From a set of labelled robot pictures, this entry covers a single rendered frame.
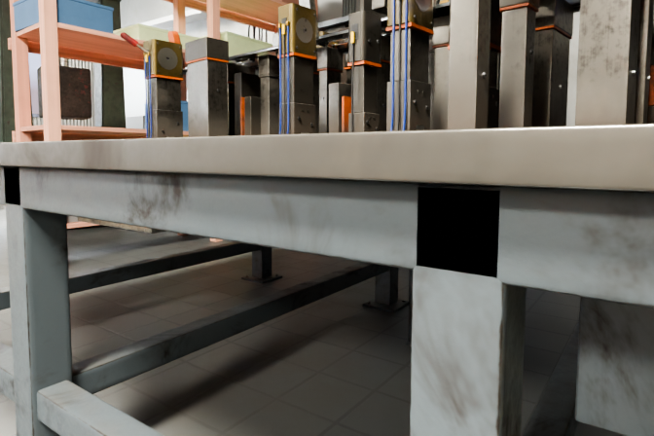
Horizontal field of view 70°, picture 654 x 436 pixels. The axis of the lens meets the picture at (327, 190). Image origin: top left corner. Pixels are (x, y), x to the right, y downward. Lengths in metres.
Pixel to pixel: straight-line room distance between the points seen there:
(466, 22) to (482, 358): 0.45
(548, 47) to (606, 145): 0.70
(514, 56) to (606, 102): 0.16
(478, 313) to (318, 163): 0.18
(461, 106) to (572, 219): 0.35
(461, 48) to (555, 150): 0.39
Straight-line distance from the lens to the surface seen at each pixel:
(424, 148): 0.36
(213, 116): 1.48
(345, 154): 0.39
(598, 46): 0.88
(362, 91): 1.05
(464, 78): 0.69
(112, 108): 5.04
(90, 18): 3.36
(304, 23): 1.22
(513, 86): 0.85
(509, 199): 0.38
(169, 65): 1.72
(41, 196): 0.95
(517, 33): 0.87
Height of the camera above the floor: 0.68
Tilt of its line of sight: 4 degrees down
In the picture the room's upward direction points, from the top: straight up
